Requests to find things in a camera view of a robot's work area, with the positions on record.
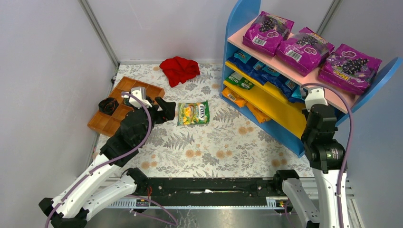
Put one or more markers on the blue yellow pink shelf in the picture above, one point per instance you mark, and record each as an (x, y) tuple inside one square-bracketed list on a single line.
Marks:
[(287, 120)]

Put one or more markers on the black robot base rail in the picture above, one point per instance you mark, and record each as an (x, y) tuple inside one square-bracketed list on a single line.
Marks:
[(210, 192)]

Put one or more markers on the black round object on tray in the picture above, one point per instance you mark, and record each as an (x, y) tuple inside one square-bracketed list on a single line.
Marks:
[(108, 106)]

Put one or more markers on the red cloth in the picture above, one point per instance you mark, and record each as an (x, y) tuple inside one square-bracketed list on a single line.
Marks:
[(179, 70)]

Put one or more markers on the purple grape candy bag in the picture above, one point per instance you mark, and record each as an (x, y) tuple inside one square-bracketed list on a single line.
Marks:
[(304, 51), (349, 69), (267, 32)]

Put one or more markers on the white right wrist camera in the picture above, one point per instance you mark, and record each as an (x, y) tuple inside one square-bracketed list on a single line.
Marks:
[(315, 96)]

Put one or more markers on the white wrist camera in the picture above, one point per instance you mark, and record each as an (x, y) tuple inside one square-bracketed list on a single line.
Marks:
[(315, 96), (140, 93)]

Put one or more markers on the dark round object in tray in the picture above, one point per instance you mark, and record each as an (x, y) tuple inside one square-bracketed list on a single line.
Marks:
[(126, 102)]

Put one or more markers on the blue candy bag on shelf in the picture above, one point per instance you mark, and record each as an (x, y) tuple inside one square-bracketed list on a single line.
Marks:
[(245, 62)]

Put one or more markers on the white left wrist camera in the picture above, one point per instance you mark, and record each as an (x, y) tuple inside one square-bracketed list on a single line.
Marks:
[(140, 93)]

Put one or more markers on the floral table mat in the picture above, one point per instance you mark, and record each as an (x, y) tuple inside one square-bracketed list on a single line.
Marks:
[(229, 145)]

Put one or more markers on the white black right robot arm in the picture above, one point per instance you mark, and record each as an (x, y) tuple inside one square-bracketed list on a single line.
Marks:
[(325, 155)]

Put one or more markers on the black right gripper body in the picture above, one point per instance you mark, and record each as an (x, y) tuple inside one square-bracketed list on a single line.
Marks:
[(311, 111)]

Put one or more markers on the purple grape candy bag right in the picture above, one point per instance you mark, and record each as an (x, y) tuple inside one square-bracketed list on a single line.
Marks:
[(349, 69)]

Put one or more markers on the green white Fox's candy bag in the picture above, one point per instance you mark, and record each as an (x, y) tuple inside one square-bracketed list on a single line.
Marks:
[(193, 113)]

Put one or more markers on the purple grape candy bag middle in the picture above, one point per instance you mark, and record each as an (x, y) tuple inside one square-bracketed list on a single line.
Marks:
[(304, 51)]

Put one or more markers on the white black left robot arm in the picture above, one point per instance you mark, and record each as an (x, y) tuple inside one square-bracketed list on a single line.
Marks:
[(76, 205)]

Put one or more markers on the blue candy bag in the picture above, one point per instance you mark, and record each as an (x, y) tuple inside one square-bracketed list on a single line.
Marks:
[(284, 84), (245, 62), (296, 96)]

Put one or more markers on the orange wooden divided tray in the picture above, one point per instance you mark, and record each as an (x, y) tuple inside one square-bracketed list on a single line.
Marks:
[(108, 124)]

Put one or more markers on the orange mango candy bag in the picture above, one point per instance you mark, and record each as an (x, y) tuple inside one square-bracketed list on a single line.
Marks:
[(234, 97), (259, 115)]

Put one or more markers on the purple grape candy bag left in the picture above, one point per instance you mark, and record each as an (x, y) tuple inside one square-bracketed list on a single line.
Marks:
[(267, 32)]

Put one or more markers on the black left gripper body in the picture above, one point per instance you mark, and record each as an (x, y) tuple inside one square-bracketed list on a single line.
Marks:
[(160, 111)]

